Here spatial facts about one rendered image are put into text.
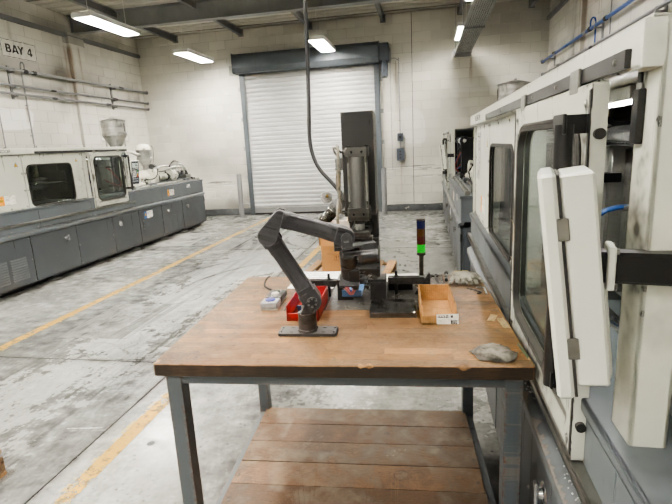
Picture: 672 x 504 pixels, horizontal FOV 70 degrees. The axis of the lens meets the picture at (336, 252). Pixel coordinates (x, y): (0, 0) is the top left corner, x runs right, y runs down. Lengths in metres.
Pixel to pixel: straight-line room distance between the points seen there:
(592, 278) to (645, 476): 0.33
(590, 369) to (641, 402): 0.14
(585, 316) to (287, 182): 10.84
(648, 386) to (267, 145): 10.98
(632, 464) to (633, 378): 0.14
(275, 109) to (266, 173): 1.48
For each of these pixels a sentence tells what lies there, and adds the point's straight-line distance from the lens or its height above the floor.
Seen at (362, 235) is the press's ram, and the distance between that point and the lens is 1.90.
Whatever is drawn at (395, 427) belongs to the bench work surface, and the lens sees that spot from 2.42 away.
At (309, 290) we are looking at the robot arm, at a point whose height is 1.06.
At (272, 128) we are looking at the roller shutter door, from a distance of 11.59.
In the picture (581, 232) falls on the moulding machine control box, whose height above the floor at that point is 1.37.
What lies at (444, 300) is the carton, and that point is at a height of 0.91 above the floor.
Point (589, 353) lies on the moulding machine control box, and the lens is 0.90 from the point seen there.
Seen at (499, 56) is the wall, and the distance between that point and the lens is 11.32.
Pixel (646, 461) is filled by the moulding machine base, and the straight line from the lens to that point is 1.03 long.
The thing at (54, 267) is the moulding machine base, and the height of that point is 0.18.
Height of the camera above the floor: 1.52
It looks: 12 degrees down
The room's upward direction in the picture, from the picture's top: 3 degrees counter-clockwise
